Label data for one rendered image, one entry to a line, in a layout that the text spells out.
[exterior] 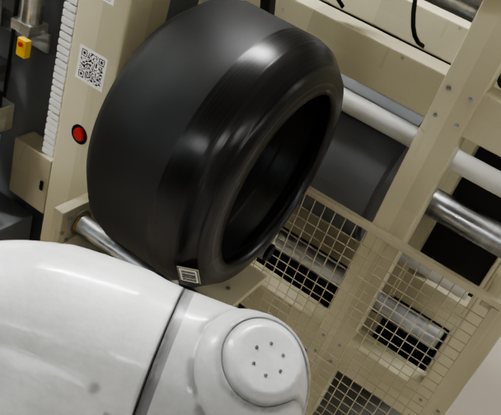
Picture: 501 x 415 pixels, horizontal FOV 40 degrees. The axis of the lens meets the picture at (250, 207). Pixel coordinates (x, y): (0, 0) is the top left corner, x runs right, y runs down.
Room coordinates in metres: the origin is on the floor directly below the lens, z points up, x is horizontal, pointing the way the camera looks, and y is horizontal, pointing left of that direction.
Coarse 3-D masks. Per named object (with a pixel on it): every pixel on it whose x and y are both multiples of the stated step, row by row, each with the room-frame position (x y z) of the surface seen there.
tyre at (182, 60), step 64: (128, 64) 1.09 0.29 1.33; (192, 64) 1.07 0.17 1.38; (256, 64) 1.08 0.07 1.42; (320, 64) 1.19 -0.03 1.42; (128, 128) 1.00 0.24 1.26; (192, 128) 0.98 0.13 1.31; (256, 128) 1.01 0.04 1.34; (320, 128) 1.42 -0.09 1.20; (128, 192) 0.97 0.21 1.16; (192, 192) 0.94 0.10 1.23; (256, 192) 1.39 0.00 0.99; (192, 256) 0.96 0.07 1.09; (256, 256) 1.22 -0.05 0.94
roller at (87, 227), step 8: (88, 216) 1.17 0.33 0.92; (80, 224) 1.15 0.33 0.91; (88, 224) 1.15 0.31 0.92; (96, 224) 1.16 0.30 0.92; (80, 232) 1.14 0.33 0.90; (88, 232) 1.14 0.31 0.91; (96, 232) 1.14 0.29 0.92; (104, 232) 1.14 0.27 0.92; (88, 240) 1.14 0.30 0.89; (96, 240) 1.12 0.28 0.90; (104, 240) 1.12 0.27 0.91; (112, 240) 1.12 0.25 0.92; (104, 248) 1.12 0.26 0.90; (112, 248) 1.11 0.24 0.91; (120, 248) 1.11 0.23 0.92; (112, 256) 1.11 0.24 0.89; (120, 256) 1.10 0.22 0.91; (128, 256) 1.10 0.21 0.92; (136, 256) 1.10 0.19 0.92; (136, 264) 1.09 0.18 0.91; (144, 264) 1.09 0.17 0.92; (168, 280) 1.07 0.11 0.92; (192, 288) 1.07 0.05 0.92
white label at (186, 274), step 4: (180, 268) 0.96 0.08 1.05; (184, 268) 0.96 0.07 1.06; (188, 268) 0.95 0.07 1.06; (192, 268) 0.96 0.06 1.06; (180, 272) 0.96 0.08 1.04; (184, 272) 0.96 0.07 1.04; (188, 272) 0.96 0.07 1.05; (192, 272) 0.96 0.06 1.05; (196, 272) 0.96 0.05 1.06; (180, 276) 0.97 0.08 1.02; (184, 276) 0.97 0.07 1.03; (188, 276) 0.97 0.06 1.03; (192, 276) 0.97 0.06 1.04; (196, 276) 0.97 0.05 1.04; (184, 280) 0.98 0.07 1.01; (188, 280) 0.98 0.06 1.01; (192, 280) 0.98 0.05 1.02; (196, 280) 0.97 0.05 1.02
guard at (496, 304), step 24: (312, 192) 1.48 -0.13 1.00; (360, 216) 1.45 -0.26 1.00; (336, 240) 1.45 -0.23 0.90; (384, 240) 1.40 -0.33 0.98; (336, 264) 1.44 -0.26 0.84; (432, 264) 1.36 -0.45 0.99; (288, 288) 1.47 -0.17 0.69; (312, 288) 1.45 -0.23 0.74; (480, 288) 1.33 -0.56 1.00; (312, 312) 1.44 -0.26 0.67; (360, 312) 1.40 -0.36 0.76; (480, 336) 1.29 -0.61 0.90; (384, 360) 1.36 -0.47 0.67; (456, 360) 1.30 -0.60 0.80; (312, 408) 1.39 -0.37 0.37
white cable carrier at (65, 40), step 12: (72, 0) 1.30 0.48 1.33; (72, 12) 1.30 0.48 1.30; (72, 24) 1.29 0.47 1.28; (60, 36) 1.30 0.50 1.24; (72, 36) 1.30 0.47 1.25; (60, 48) 1.30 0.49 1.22; (60, 60) 1.30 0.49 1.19; (60, 72) 1.30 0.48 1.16; (60, 84) 1.29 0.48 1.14; (60, 96) 1.30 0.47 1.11; (60, 108) 1.29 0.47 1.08; (48, 120) 1.30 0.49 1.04; (48, 132) 1.30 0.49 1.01; (48, 144) 1.30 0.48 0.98
